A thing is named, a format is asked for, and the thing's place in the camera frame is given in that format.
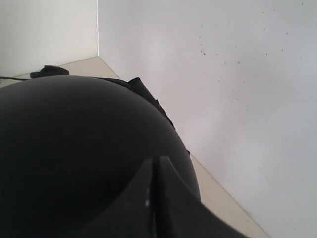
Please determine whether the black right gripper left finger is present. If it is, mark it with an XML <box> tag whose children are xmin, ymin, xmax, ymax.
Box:
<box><xmin>81</xmin><ymin>159</ymin><xmax>154</xmax><ymax>238</ymax></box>

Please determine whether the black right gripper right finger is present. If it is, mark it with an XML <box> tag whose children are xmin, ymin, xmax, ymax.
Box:
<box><xmin>155</xmin><ymin>156</ymin><xmax>246</xmax><ymax>238</ymax></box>

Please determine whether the black helmet with tinted visor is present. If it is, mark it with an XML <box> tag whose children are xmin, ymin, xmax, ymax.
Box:
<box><xmin>0</xmin><ymin>75</ymin><xmax>200</xmax><ymax>238</ymax></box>

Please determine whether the black cable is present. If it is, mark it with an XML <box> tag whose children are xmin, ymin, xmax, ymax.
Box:
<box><xmin>0</xmin><ymin>75</ymin><xmax>32</xmax><ymax>81</ymax></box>

